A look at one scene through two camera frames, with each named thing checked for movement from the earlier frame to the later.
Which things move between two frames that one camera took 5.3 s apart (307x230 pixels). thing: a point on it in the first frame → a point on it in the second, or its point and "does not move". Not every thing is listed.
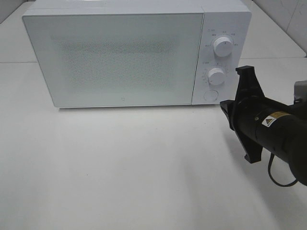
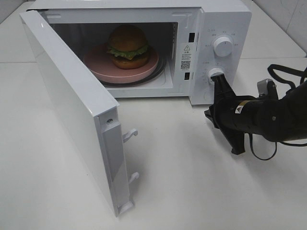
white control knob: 216,76 does not move
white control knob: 223,46 does not move
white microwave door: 92,59 → 90,114
